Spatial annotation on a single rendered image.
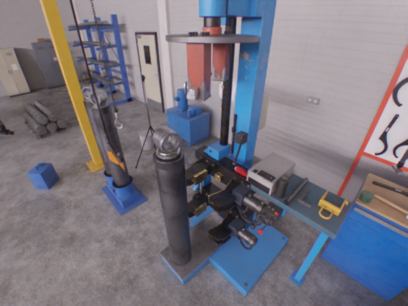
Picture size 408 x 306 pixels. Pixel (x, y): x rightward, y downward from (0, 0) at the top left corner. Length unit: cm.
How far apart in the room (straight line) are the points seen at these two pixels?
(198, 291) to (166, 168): 145
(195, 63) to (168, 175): 72
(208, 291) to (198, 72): 202
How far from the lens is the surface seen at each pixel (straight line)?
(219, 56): 153
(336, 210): 174
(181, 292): 237
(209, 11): 132
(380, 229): 232
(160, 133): 127
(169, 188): 143
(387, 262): 256
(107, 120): 243
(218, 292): 237
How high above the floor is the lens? 222
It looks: 33 degrees down
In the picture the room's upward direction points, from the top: straight up
